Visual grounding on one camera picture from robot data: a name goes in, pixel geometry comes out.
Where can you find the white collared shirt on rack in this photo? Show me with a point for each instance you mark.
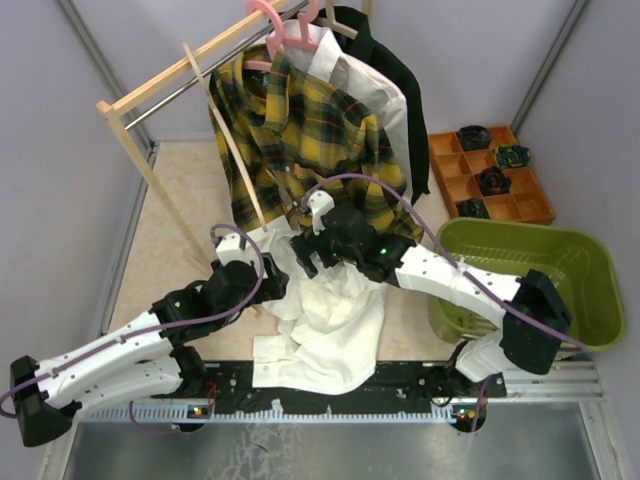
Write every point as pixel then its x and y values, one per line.
pixel 329 63

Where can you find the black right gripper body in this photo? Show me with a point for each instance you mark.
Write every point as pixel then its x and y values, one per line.
pixel 332 252

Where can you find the dark rolled sock bottom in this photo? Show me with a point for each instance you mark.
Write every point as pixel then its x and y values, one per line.
pixel 473 208

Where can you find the green patterned rolled sock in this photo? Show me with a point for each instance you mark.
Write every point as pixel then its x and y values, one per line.
pixel 512 156

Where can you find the orange compartment tray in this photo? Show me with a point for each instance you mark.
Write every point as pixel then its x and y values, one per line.
pixel 456 173

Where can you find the black garment on rack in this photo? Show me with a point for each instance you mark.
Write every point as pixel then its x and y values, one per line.
pixel 365 48

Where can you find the dark rolled sock middle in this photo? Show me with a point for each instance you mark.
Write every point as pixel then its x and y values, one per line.
pixel 492 181

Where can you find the wooden clothes rack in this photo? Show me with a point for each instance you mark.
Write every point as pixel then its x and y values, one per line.
pixel 131 110

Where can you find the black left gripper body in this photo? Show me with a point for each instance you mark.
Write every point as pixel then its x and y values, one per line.
pixel 216 264

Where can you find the beige hanger under black garment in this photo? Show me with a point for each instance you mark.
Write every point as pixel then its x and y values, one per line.
pixel 330 21

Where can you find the dark rolled sock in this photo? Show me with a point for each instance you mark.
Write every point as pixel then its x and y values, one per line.
pixel 474 137
pixel 473 208
pixel 492 181

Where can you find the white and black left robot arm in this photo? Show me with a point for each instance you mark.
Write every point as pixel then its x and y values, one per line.
pixel 151 356

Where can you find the green plastic laundry basket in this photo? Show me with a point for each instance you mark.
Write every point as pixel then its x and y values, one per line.
pixel 578 265

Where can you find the pink plastic hanger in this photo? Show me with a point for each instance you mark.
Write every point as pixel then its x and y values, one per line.
pixel 288 34

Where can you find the pink hanger on rack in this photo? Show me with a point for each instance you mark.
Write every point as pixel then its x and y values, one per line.
pixel 271 13

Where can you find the yellow black plaid shirt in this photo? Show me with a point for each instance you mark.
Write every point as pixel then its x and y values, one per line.
pixel 294 130

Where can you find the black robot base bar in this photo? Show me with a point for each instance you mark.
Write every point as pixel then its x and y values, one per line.
pixel 396 391

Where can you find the beige wooden hanger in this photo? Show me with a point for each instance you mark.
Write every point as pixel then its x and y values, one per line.
pixel 235 152

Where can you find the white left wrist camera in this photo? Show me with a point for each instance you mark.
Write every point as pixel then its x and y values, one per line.
pixel 235 247

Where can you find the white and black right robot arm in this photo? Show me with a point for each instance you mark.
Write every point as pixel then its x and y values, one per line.
pixel 530 318

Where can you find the dark rolled sock top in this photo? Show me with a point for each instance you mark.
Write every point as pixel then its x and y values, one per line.
pixel 474 137

